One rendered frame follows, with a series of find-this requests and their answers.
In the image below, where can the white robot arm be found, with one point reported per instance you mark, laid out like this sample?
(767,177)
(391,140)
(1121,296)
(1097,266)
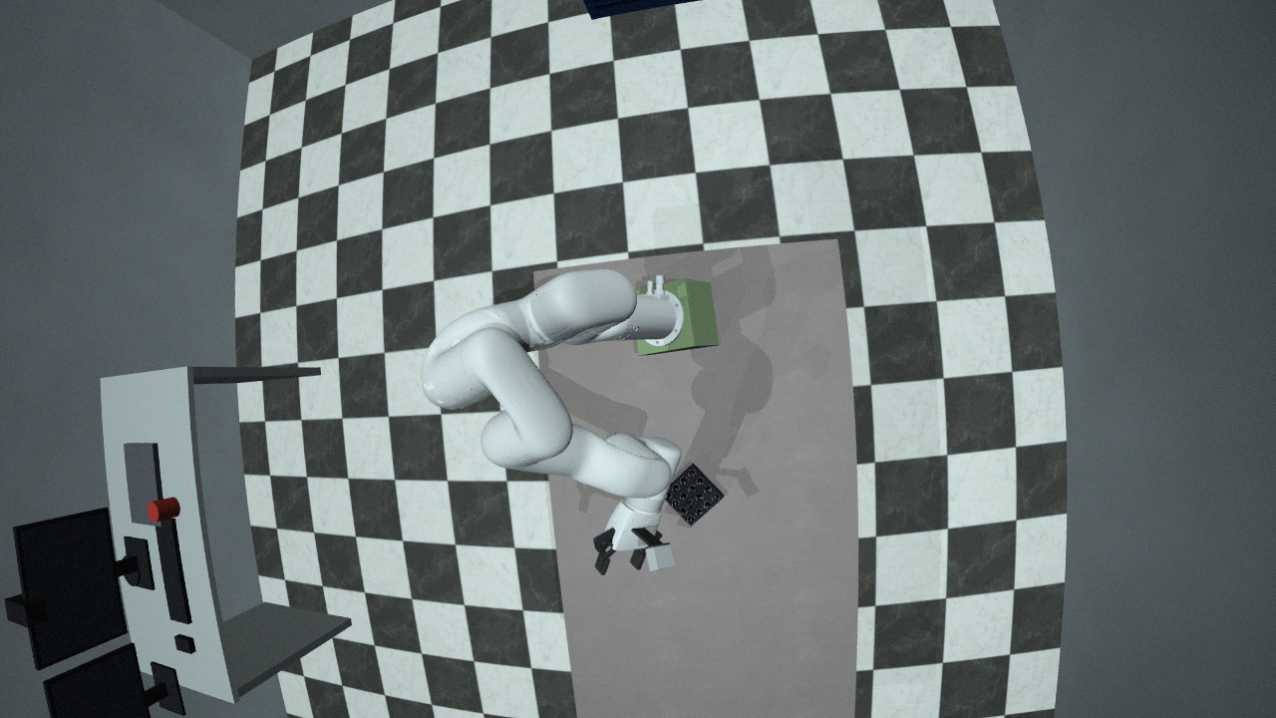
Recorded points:
(573,308)

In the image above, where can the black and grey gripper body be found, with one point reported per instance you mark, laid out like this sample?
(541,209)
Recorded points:
(625,518)

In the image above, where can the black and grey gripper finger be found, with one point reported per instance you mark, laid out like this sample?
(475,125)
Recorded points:
(638,555)
(604,541)

